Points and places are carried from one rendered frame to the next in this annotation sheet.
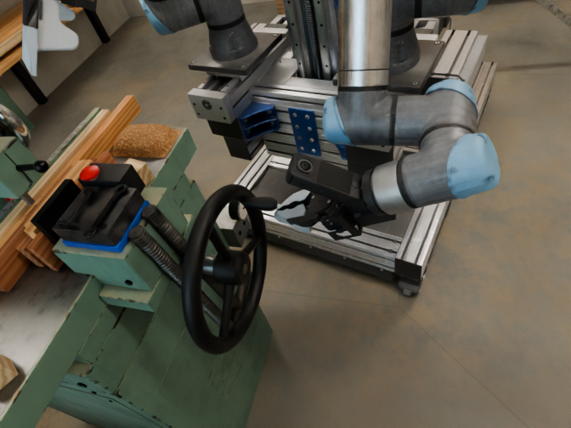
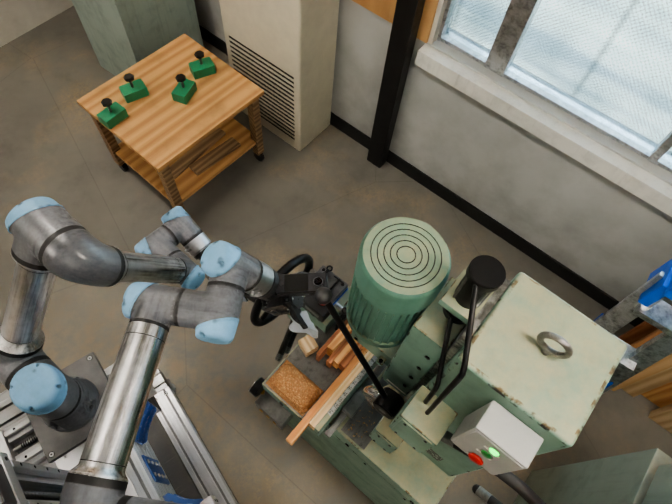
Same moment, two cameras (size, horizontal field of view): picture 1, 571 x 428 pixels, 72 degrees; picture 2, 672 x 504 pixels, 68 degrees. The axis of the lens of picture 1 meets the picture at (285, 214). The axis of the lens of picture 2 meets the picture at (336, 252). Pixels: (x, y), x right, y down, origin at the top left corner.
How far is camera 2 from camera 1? 1.45 m
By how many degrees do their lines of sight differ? 70
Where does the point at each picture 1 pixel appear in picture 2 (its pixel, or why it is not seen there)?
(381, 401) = (243, 334)
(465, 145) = (176, 213)
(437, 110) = (162, 239)
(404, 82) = (93, 364)
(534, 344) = not seen: hidden behind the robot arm
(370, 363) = (233, 358)
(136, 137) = (298, 376)
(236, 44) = not seen: outside the picture
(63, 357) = not seen: hidden behind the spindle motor
